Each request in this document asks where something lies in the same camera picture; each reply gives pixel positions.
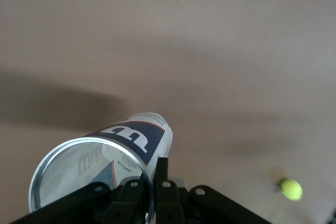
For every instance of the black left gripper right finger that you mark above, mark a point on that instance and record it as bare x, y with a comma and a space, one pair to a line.
183, 208

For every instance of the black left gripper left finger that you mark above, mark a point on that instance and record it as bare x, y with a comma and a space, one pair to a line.
126, 208

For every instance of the white blue tennis ball can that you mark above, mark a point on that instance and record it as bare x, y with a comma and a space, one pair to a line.
147, 134

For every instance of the yellow tennis ball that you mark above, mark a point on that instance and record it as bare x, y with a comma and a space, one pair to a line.
291, 189

